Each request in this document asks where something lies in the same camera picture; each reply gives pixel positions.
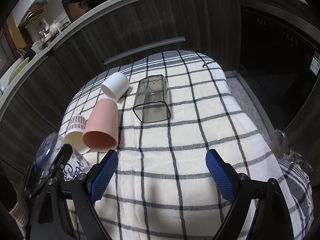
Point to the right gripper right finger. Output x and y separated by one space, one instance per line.
271 219

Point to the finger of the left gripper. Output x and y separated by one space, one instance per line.
32 184

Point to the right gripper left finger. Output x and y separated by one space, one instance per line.
50 218

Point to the clear printed plastic cup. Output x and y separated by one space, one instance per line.
48 152

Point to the striped paper cup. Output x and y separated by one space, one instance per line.
75 130

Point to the pink plastic cup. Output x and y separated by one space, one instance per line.
102 132

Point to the white plastic cup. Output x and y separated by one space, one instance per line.
115 86

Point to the smoky square clear cup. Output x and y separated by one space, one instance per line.
152 100

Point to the clear plastic bag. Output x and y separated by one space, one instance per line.
280 146

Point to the green dish basin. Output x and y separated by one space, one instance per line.
17 70

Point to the checkered white cloth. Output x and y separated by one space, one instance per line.
162 188

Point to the white teapot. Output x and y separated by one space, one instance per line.
50 29

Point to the wooden cutting board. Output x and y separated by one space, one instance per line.
73 11

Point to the grey cabinet handle bar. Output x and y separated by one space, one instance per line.
146 47

